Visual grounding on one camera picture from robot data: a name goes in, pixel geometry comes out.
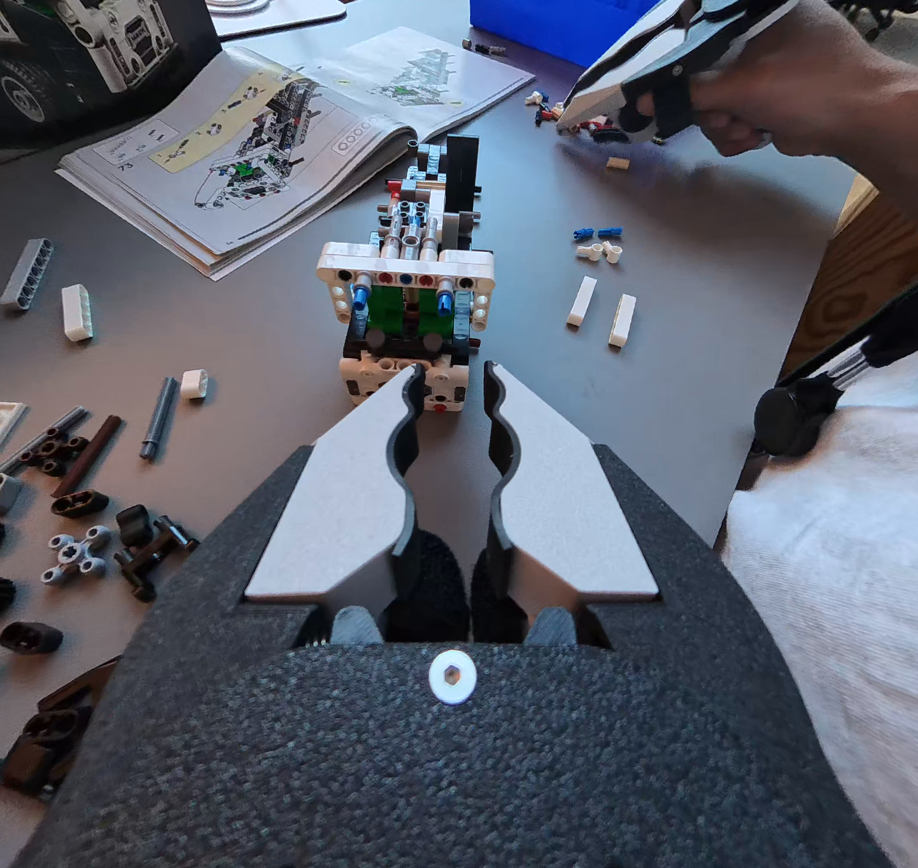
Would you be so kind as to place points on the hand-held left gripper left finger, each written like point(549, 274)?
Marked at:
point(337, 502)

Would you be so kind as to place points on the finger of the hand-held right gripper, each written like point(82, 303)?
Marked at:
point(645, 36)
point(592, 104)

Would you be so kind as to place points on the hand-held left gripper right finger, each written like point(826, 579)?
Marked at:
point(566, 502)

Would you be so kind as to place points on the pile of small lego parts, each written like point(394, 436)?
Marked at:
point(545, 109)

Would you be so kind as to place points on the lego truck model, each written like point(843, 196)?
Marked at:
point(401, 258)

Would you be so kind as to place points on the person's right forearm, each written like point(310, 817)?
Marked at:
point(889, 115)

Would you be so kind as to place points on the small dark lego pin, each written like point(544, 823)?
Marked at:
point(484, 47)

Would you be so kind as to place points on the small white lego connector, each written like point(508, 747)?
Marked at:
point(612, 252)
point(588, 252)

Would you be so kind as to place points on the small white lego brick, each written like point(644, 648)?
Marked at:
point(193, 385)

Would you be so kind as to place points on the long white lego beam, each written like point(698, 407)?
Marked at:
point(622, 321)
point(582, 301)

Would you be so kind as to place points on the short grey lego axle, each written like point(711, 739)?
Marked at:
point(158, 420)

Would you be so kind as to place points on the dark brown lego axle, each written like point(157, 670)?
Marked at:
point(86, 456)

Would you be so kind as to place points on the black lego connector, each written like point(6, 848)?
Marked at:
point(79, 504)
point(30, 638)

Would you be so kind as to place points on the grey cross lego piece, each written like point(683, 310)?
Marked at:
point(72, 554)

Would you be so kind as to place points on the long grey lego axle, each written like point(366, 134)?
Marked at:
point(68, 420)

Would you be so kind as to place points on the black lego liftarm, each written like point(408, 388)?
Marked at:
point(54, 452)

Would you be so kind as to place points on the short white lego beam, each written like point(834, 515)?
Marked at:
point(77, 312)

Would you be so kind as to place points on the small grey lego piece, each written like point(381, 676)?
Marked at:
point(8, 493)

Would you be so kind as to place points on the white lego panel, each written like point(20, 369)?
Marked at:
point(8, 420)

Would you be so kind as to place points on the lego instruction booklet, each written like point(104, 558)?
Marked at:
point(215, 165)

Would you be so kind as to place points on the heap of black lego parts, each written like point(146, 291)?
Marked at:
point(43, 732)

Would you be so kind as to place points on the grey lego beam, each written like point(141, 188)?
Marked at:
point(27, 273)

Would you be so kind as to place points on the black lego set box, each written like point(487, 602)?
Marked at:
point(86, 22)

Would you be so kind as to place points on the person's right hand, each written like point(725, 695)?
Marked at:
point(782, 86)

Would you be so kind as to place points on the person's white clothing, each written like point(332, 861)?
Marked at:
point(825, 595)

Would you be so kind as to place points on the black lego frame piece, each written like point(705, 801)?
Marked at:
point(147, 549)

